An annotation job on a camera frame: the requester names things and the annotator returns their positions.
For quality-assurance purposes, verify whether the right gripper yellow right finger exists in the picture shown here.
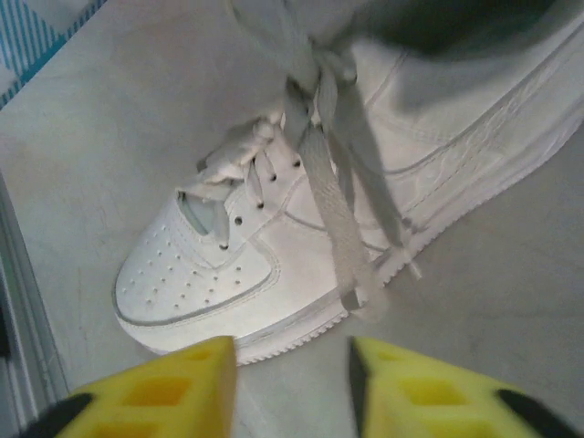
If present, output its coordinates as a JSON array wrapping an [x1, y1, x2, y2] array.
[[349, 336, 584, 438]]

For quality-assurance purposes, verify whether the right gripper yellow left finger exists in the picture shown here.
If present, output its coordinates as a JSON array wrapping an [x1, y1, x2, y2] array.
[[26, 336, 237, 438]]

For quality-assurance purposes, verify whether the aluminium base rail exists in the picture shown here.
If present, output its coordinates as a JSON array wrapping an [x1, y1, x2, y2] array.
[[0, 171, 72, 438]]

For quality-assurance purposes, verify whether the white leather sneaker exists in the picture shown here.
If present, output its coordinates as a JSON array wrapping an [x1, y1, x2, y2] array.
[[111, 0, 584, 367]]

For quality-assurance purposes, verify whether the white shoelace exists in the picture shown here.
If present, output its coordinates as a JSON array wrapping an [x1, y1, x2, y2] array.
[[195, 0, 425, 324]]

